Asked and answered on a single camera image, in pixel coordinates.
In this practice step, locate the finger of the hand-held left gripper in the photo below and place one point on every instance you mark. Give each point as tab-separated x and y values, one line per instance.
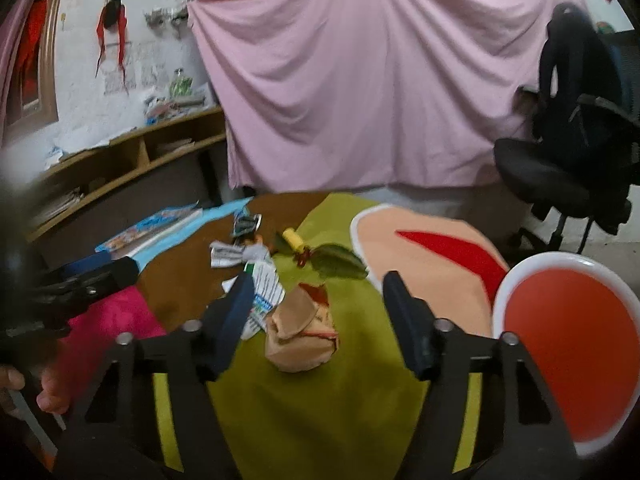
110	277
85	265

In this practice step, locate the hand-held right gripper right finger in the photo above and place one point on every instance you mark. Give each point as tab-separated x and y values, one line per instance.
402	320

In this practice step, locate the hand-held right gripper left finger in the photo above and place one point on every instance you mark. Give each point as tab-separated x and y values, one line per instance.
235	315

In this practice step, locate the red bin with white rim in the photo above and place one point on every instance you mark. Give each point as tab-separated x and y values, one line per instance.
565	350

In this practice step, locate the person's left hand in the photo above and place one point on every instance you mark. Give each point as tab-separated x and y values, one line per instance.
55	390

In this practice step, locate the white and blue paper wrapper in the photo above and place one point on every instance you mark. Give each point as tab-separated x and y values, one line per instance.
267	285

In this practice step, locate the colourful picture book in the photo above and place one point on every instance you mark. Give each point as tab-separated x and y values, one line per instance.
145	230

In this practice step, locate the crumpled grey foil wrapper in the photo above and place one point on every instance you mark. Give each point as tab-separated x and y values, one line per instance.
227	255

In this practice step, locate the crumpled brown paper bag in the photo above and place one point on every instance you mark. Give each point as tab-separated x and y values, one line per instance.
300	340

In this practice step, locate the green leaves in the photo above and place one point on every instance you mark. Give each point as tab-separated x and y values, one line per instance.
340	262

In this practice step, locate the small red berries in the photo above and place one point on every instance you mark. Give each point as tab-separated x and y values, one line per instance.
302	258

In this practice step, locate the crumpled silver wrapper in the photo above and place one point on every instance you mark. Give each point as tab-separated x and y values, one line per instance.
246	224

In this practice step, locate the wooden shelf unit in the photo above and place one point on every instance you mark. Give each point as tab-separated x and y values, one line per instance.
130	160

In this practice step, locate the colourful printed mat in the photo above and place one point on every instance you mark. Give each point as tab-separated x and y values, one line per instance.
325	410

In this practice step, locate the papers in shelf compartment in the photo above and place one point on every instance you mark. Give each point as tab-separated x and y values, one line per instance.
172	146

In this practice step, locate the white metal leg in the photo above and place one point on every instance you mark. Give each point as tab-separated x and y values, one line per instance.
32	422

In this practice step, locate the stack of books and papers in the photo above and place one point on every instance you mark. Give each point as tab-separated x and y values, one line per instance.
172	107

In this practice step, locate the green glass jar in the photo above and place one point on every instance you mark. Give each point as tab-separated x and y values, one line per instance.
180	84

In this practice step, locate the black office chair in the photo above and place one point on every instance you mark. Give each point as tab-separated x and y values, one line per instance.
550	170

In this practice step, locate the red hanging garment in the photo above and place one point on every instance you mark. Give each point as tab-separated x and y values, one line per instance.
32	45

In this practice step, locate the red and black hanging cloth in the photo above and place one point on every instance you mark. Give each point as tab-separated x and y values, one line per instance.
111	20

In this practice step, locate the pink bed sheet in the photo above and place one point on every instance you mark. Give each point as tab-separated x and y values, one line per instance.
360	70

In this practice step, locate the dark blue backpack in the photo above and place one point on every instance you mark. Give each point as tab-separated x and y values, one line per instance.
575	100

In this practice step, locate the white wall calendar sheet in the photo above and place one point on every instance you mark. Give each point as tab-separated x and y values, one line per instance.
137	67

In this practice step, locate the wooden door frame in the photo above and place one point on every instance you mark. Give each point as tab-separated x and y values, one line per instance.
47	60

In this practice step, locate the metal wall hook rack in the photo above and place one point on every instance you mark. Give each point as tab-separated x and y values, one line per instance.
165	17

